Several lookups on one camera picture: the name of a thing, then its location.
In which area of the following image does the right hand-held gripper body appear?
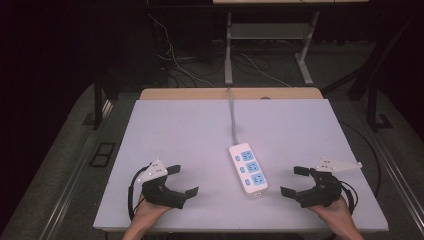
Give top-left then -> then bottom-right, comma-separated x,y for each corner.
295,157 -> 363,209

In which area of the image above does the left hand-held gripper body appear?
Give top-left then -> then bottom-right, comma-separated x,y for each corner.
136,158 -> 187,210

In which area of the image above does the white power strip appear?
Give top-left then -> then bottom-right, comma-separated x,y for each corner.
228,142 -> 270,199

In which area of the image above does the person's left hand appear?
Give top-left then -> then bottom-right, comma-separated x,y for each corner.
132,195 -> 173,225

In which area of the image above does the person's right hand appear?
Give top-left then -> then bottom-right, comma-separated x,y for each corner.
306,195 -> 355,226

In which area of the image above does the white table board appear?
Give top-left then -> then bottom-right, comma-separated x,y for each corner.
92,98 -> 390,233

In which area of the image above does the black metal stand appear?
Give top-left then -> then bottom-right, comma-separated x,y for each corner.
365,74 -> 395,132
92,70 -> 115,131

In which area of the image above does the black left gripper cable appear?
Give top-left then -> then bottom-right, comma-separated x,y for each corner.
127,165 -> 153,222

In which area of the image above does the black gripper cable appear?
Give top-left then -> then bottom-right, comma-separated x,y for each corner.
127,165 -> 153,222
338,179 -> 360,215

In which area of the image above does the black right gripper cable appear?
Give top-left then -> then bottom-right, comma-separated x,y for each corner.
338,179 -> 360,215

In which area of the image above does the black floor cable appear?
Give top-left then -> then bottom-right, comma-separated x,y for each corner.
339,120 -> 383,198

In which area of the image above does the black rectangular floor frame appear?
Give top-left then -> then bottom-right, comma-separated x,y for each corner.
88,141 -> 117,169

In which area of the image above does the aluminium floor rail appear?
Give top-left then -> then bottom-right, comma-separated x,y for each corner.
365,128 -> 424,229
37,99 -> 115,240

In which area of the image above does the grey power strip cable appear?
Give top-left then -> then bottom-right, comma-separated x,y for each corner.
226,86 -> 240,146

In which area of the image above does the white floor cable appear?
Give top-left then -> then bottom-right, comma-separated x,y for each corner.
239,52 -> 292,89
147,12 -> 215,88

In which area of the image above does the grey metal desk frame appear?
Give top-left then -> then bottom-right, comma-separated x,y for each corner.
223,11 -> 321,86

